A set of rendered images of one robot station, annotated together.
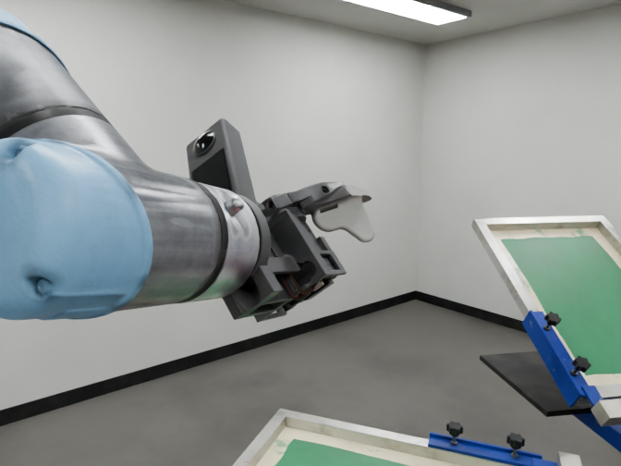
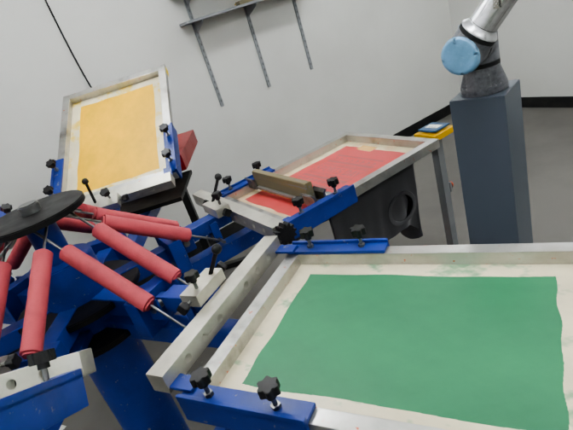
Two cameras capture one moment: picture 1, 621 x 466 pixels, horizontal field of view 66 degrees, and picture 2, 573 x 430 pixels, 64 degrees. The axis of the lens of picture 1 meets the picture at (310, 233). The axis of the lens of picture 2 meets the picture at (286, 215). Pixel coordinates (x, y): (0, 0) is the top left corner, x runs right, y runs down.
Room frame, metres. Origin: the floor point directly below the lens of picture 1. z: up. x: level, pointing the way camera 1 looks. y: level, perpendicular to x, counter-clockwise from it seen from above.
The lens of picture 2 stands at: (1.84, -0.15, 1.65)
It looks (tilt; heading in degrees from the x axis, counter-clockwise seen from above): 24 degrees down; 192
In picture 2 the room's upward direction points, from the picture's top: 18 degrees counter-clockwise
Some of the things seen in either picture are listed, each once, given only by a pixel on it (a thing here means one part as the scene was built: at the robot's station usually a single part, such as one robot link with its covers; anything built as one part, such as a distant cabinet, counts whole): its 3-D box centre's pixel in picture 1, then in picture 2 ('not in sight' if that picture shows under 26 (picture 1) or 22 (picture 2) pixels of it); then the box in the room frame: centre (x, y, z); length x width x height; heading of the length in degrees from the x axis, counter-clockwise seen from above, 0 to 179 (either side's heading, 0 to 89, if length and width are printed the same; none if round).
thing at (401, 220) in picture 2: not in sight; (373, 217); (0.10, -0.17, 0.77); 0.46 x 0.09 x 0.36; 129
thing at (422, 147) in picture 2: not in sight; (324, 173); (-0.01, -0.33, 0.97); 0.79 x 0.58 x 0.04; 129
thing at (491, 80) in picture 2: not in sight; (483, 75); (0.20, 0.30, 1.25); 0.15 x 0.15 x 0.10
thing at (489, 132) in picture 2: not in sight; (501, 239); (0.20, 0.30, 0.60); 0.18 x 0.18 x 1.20; 56
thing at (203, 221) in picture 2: not in sight; (207, 224); (0.35, -0.76, 1.02); 0.17 x 0.06 x 0.05; 129
